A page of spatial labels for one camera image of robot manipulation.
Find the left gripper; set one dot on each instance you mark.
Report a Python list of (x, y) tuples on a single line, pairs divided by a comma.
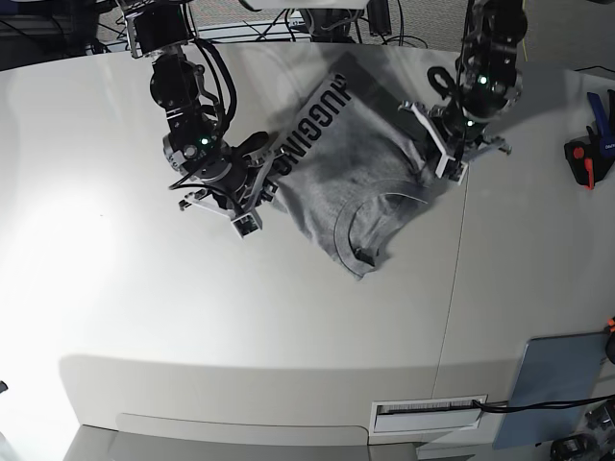
[(452, 133)]

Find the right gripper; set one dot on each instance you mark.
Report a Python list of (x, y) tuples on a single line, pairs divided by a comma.
[(233, 185)]

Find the grey T-shirt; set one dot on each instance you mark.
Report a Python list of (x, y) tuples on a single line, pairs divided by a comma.
[(347, 176)]

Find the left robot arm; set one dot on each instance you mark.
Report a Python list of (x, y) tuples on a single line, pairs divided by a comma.
[(486, 85)]

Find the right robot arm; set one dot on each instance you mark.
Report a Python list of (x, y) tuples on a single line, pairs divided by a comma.
[(194, 87)]

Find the black orange clamp tool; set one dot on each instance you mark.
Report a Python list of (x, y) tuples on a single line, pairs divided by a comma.
[(585, 160)]

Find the blue bar clamp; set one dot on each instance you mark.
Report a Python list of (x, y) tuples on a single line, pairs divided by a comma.
[(602, 118)]

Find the blue-grey flat board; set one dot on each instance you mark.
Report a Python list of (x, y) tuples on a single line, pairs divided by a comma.
[(555, 368)]

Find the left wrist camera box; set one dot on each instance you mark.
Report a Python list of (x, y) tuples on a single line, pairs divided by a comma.
[(451, 169)]

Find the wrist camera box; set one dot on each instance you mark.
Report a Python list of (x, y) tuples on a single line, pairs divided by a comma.
[(451, 169), (247, 223)]

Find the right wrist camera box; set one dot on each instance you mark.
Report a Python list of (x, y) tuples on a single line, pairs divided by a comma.
[(247, 223)]

